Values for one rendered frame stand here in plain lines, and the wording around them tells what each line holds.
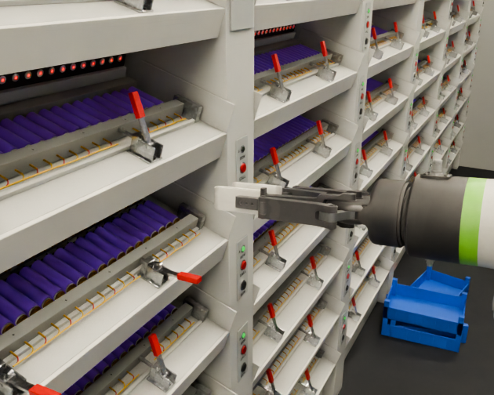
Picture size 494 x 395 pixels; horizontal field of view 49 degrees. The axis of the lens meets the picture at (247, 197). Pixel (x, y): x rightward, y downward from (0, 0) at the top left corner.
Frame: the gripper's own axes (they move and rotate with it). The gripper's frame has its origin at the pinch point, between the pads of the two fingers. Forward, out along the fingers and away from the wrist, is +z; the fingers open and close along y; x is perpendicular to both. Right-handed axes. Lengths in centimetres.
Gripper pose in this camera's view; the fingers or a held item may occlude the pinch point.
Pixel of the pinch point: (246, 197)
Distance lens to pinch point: 69.8
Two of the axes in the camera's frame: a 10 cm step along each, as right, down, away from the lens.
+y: -4.7, 1.3, -8.7
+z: -8.8, -0.9, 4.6
